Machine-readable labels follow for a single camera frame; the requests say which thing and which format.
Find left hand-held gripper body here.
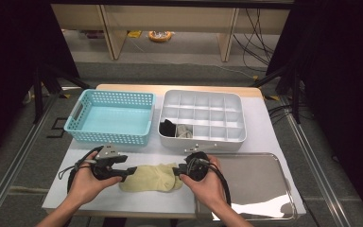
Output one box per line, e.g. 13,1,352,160
91,144,129,182

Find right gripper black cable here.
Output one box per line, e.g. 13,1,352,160
198,159,233,207

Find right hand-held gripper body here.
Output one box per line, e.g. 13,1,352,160
182,143,218,183

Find transparent box lid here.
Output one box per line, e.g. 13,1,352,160
195,152,298,221

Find black metal stand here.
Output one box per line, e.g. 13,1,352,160
250,64,302,124
32,62,93,124

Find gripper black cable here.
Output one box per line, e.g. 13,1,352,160
198,159,233,207
58,145,105,194

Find black sock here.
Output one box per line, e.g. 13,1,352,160
159,118,178,138
164,118,178,133

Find white floor cable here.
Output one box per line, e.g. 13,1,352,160
214,64,259,79

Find white compartment storage box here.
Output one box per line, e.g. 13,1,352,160
157,88,248,153

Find person's right hand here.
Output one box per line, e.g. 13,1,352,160
179,154,230,212

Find orange tape roll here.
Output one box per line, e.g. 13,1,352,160
147,30,173,44

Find black curtain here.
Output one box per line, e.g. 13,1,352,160
0,0,81,165
266,0,363,218

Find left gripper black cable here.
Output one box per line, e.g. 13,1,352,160
58,145,105,194

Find black cables beside rail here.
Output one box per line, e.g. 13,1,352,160
268,103,297,126

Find pale yellow sock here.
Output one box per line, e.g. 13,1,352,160
118,163,183,193
157,163,184,193

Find bundle of black floor cables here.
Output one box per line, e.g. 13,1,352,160
233,8,282,72

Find beige wooden desk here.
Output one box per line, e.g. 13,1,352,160
51,3,292,62

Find aluminium floor rail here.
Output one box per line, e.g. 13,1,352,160
278,96,351,227
0,94,60,227

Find grey sock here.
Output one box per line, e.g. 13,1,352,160
175,123,194,139
179,123,194,136

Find blue plastic basket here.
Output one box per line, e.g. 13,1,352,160
63,89,156,147

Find purple packet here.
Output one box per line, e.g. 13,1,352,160
86,30,106,40

